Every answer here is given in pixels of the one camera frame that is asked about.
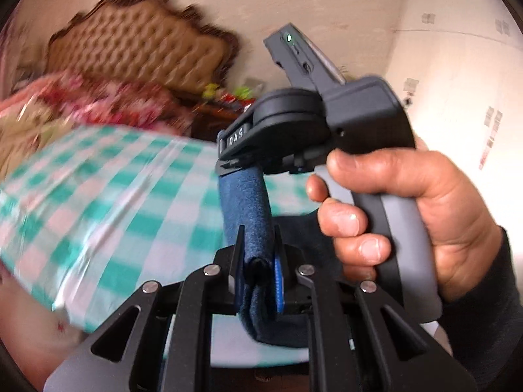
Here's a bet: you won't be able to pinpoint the green white checkered sheet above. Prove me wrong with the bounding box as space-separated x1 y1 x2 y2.
0 124 319 368

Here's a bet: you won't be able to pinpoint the tufted tan headboard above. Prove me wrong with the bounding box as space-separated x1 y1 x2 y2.
45 0 242 99

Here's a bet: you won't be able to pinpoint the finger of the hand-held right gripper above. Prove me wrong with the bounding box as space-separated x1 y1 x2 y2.
216 118 328 161
215 141 328 174

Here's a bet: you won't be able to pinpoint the red pink floral blanket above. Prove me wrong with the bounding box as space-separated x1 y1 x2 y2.
0 71 193 135

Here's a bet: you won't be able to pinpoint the person's right hand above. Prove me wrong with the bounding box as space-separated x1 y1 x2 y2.
306 137 505 305

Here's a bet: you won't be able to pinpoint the person's right forearm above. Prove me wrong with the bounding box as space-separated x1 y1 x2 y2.
439 224 523 360

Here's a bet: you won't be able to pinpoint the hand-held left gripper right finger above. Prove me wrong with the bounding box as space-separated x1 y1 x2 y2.
273 224 479 392

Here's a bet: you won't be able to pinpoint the dark wooden nightstand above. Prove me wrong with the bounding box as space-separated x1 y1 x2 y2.
190 98 250 143

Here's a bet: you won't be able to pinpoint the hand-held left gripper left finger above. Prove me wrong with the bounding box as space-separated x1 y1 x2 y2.
88 224 248 392

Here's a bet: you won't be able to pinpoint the beige floral quilt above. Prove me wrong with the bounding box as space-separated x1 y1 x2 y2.
0 106 78 180

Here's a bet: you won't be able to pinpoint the blue pants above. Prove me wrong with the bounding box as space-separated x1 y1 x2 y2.
216 165 356 350

